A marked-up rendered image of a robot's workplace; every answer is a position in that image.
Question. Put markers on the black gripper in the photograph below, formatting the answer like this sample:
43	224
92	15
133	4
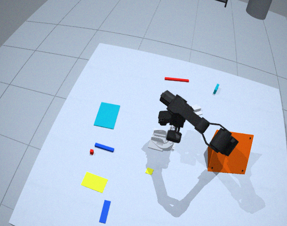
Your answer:
176	135

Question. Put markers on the yellow square tile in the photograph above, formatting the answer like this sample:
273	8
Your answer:
149	171

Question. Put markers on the teal flat rectangular plate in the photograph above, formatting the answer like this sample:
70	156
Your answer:
107	115

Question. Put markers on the yellow flat rectangular plate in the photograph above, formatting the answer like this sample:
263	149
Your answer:
94	182

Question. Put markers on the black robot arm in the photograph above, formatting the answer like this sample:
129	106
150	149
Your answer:
178	107

